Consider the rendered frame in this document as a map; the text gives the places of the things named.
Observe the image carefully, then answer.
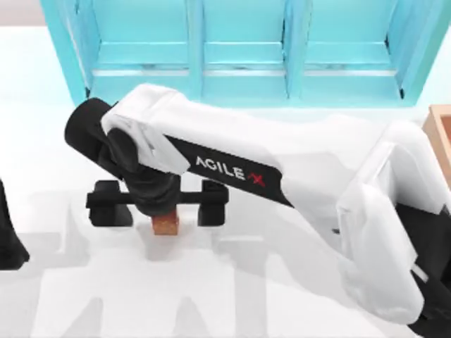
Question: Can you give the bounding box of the brown bread piece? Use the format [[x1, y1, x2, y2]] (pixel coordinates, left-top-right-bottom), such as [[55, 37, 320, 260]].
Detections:
[[152, 208, 181, 237]]

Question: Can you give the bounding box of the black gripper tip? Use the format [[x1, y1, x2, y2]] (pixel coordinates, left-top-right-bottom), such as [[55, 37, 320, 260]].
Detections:
[[0, 178, 31, 273]]

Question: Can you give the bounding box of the light blue rack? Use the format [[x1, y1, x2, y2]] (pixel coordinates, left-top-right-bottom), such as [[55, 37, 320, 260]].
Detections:
[[38, 0, 451, 107]]

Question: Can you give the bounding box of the salmon-coloured shallow box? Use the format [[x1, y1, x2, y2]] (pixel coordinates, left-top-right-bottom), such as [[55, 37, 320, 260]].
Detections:
[[421, 104, 451, 174]]

